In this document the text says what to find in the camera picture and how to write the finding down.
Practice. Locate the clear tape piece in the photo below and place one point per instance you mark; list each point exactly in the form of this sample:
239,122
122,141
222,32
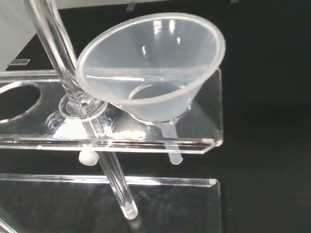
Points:
18,62
131,6

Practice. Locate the clear acrylic funnel stand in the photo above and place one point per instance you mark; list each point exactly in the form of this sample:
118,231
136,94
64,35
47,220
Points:
206,116

